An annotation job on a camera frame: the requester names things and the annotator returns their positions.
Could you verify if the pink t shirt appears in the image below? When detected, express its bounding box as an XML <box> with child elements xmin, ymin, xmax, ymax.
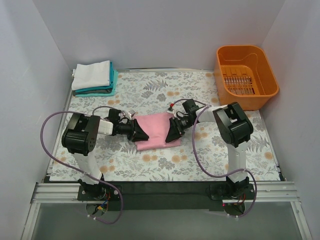
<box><xmin>135</xmin><ymin>112</ymin><xmax>181</xmax><ymax>151</ymax></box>

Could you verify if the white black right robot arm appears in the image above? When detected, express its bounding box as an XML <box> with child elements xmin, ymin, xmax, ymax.
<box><xmin>165</xmin><ymin>98</ymin><xmax>254</xmax><ymax>199</ymax></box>

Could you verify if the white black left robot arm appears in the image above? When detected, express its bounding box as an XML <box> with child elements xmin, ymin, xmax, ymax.
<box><xmin>61</xmin><ymin>108</ymin><xmax>149</xmax><ymax>200</ymax></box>

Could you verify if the dark folded t shirt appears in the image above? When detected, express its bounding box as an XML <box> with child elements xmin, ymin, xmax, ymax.
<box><xmin>72</xmin><ymin>89</ymin><xmax>112</xmax><ymax>96</ymax></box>

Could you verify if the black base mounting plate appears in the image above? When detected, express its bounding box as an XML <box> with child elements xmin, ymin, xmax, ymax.
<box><xmin>77</xmin><ymin>181</ymin><xmax>256</xmax><ymax>214</ymax></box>

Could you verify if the orange plastic basket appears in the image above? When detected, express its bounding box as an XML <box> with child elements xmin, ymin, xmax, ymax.
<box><xmin>213</xmin><ymin>45</ymin><xmax>279</xmax><ymax>111</ymax></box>

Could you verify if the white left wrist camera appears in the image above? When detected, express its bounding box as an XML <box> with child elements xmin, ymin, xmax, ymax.
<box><xmin>119</xmin><ymin>110</ymin><xmax>136</xmax><ymax>121</ymax></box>

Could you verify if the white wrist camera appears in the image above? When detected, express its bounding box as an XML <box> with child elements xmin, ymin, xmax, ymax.
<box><xmin>166</xmin><ymin>103</ymin><xmax>185</xmax><ymax>119</ymax></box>
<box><xmin>119</xmin><ymin>110</ymin><xmax>136</xmax><ymax>121</ymax></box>

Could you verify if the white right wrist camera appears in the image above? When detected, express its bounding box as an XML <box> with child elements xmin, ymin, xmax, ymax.
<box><xmin>166</xmin><ymin>103</ymin><xmax>185</xmax><ymax>119</ymax></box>

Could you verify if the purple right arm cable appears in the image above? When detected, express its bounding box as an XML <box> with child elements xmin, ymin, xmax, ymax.
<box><xmin>169</xmin><ymin>99</ymin><xmax>257</xmax><ymax>219</ymax></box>

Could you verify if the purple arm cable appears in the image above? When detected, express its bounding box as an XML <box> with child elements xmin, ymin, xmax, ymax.
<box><xmin>169</xmin><ymin>99</ymin><xmax>257</xmax><ymax>219</ymax></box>
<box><xmin>41</xmin><ymin>106</ymin><xmax>125</xmax><ymax>224</ymax></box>

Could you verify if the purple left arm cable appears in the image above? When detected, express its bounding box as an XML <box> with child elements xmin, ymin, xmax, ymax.
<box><xmin>41</xmin><ymin>106</ymin><xmax>125</xmax><ymax>224</ymax></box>

